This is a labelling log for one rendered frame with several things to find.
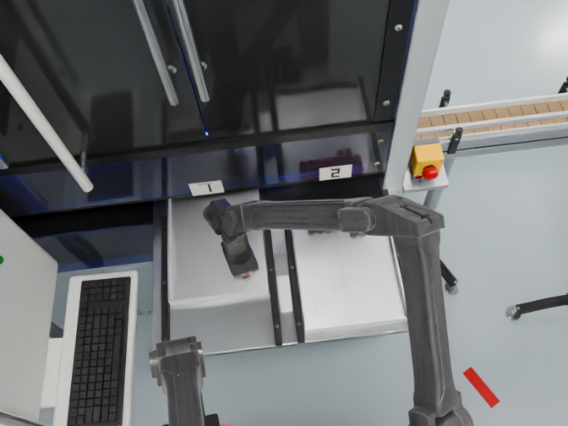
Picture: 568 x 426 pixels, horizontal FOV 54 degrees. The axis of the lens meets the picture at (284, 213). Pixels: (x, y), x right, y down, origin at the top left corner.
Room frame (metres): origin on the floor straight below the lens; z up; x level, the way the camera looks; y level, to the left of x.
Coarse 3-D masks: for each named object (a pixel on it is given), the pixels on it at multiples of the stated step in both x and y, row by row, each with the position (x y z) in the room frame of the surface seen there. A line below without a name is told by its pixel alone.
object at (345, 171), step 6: (324, 168) 0.77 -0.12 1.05; (330, 168) 0.77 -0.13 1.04; (336, 168) 0.77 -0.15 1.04; (342, 168) 0.77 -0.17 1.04; (348, 168) 0.77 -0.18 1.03; (324, 174) 0.77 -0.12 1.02; (330, 174) 0.77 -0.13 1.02; (336, 174) 0.77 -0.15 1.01; (342, 174) 0.77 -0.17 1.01; (348, 174) 0.77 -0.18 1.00
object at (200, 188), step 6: (192, 186) 0.77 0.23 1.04; (198, 186) 0.77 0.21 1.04; (204, 186) 0.77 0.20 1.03; (210, 186) 0.77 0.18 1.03; (216, 186) 0.77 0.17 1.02; (222, 186) 0.77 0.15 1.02; (192, 192) 0.77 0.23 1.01; (198, 192) 0.77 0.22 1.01; (204, 192) 0.77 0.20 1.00; (210, 192) 0.77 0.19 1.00; (216, 192) 0.77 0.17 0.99; (222, 192) 0.77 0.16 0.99
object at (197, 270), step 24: (240, 192) 0.83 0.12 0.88; (168, 216) 0.76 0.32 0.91; (192, 216) 0.76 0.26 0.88; (168, 240) 0.68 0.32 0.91; (192, 240) 0.69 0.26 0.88; (216, 240) 0.68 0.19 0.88; (264, 240) 0.66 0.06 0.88; (168, 264) 0.61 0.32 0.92; (192, 264) 0.62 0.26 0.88; (216, 264) 0.61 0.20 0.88; (264, 264) 0.59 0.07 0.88; (168, 288) 0.54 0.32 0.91; (192, 288) 0.55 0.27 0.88; (216, 288) 0.54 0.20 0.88; (240, 288) 0.53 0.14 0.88; (264, 288) 0.51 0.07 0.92
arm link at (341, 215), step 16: (240, 208) 0.58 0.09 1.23; (256, 208) 0.56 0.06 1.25; (272, 208) 0.54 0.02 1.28; (288, 208) 0.52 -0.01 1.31; (304, 208) 0.50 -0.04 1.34; (320, 208) 0.48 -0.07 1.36; (336, 208) 0.47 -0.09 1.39; (352, 208) 0.44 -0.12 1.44; (368, 208) 0.43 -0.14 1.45; (240, 224) 0.55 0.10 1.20; (256, 224) 0.54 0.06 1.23; (272, 224) 0.52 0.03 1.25; (288, 224) 0.50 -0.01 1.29; (304, 224) 0.48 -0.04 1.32; (320, 224) 0.46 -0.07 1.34; (336, 224) 0.44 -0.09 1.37; (352, 224) 0.41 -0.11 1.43; (368, 224) 0.40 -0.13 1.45
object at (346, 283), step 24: (312, 240) 0.64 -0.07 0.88; (336, 240) 0.64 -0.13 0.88; (360, 240) 0.63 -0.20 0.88; (384, 240) 0.62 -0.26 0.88; (312, 264) 0.58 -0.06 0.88; (336, 264) 0.57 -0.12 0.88; (360, 264) 0.56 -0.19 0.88; (384, 264) 0.55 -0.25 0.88; (312, 288) 0.51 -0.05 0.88; (336, 288) 0.50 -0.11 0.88; (360, 288) 0.49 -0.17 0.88; (384, 288) 0.48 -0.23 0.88; (312, 312) 0.44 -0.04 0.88; (336, 312) 0.44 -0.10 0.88; (360, 312) 0.43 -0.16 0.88; (384, 312) 0.42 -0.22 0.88
